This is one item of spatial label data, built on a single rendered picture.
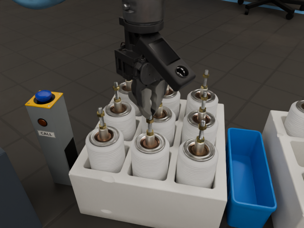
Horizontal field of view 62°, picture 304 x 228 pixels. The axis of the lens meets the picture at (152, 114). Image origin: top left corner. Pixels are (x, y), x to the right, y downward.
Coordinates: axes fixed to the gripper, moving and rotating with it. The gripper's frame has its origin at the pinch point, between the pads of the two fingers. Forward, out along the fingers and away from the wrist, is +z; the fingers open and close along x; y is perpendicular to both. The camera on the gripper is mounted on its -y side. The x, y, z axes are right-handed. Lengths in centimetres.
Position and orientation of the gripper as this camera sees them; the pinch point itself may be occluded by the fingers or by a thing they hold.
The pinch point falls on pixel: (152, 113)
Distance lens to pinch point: 56.1
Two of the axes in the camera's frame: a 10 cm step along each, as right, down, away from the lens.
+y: -6.8, -4.5, 5.8
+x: -7.3, 4.1, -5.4
